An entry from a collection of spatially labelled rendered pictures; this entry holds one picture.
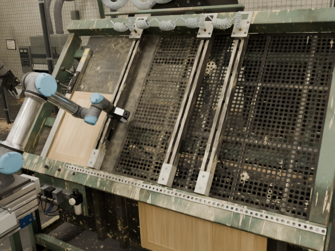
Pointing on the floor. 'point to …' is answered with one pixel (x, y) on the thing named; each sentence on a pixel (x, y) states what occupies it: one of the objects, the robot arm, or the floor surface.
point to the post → (15, 242)
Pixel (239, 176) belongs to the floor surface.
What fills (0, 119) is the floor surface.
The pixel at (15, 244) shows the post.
